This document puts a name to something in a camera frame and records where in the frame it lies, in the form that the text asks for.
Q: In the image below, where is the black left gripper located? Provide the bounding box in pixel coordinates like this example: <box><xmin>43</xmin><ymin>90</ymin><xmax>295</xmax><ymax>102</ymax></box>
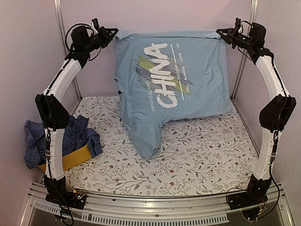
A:
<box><xmin>83</xmin><ymin>25</ymin><xmax>118</xmax><ymax>51</ymax></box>

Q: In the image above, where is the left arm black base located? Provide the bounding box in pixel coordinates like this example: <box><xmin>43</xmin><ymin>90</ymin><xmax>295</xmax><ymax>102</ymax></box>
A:
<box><xmin>46</xmin><ymin>188</ymin><xmax>87</xmax><ymax>210</ymax></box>

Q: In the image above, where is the light blue t-shirt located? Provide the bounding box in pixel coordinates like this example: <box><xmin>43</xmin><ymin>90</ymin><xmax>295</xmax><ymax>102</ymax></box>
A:
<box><xmin>115</xmin><ymin>30</ymin><xmax>232</xmax><ymax>159</ymax></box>

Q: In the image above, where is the left aluminium frame post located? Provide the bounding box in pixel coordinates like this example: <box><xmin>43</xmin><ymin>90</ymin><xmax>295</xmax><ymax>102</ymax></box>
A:
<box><xmin>53</xmin><ymin>0</ymin><xmax>82</xmax><ymax>101</ymax></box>

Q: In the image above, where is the right aluminium frame post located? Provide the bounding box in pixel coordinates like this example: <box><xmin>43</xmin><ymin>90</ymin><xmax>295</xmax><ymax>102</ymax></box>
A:
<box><xmin>231</xmin><ymin>0</ymin><xmax>258</xmax><ymax>102</ymax></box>

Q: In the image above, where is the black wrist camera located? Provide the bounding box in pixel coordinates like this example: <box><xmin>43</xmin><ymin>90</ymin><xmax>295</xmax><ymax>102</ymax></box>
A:
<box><xmin>249</xmin><ymin>23</ymin><xmax>266</xmax><ymax>45</ymax></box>
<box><xmin>71</xmin><ymin>25</ymin><xmax>89</xmax><ymax>46</ymax></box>

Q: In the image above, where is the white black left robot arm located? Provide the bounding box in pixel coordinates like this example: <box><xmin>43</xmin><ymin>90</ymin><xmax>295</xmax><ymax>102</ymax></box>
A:
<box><xmin>35</xmin><ymin>24</ymin><xmax>119</xmax><ymax>204</ymax></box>

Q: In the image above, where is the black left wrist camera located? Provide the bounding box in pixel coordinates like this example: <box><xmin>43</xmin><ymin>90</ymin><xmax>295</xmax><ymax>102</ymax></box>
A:
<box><xmin>71</xmin><ymin>25</ymin><xmax>89</xmax><ymax>46</ymax></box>

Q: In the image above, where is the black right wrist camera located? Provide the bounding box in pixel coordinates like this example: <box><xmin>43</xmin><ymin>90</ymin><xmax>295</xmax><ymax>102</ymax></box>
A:
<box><xmin>249</xmin><ymin>23</ymin><xmax>266</xmax><ymax>45</ymax></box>

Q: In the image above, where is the floral patterned table cloth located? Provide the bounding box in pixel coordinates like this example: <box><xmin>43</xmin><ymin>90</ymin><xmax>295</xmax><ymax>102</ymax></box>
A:
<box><xmin>65</xmin><ymin>97</ymin><xmax>258</xmax><ymax>196</ymax></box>

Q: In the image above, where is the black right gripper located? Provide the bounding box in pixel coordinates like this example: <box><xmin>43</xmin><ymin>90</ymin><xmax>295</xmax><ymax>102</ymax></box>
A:
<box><xmin>219</xmin><ymin>25</ymin><xmax>255</xmax><ymax>49</ymax></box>

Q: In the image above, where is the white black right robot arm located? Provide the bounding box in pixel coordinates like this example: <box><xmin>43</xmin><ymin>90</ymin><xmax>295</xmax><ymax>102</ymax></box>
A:
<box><xmin>216</xmin><ymin>23</ymin><xmax>296</xmax><ymax>205</ymax></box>

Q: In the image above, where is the blue checkered shirt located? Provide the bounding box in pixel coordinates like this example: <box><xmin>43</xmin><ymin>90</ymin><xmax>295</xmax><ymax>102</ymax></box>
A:
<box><xmin>24</xmin><ymin>115</ymin><xmax>103</xmax><ymax>169</ymax></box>

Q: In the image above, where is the aluminium frame post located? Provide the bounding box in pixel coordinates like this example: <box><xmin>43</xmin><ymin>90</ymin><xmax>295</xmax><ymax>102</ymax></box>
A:
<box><xmin>231</xmin><ymin>0</ymin><xmax>258</xmax><ymax>102</ymax></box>
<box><xmin>53</xmin><ymin>0</ymin><xmax>82</xmax><ymax>101</ymax></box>

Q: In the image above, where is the yellow laundry basket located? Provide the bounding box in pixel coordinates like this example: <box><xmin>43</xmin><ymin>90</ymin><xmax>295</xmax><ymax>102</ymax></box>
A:
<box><xmin>50</xmin><ymin>145</ymin><xmax>92</xmax><ymax>174</ymax></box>

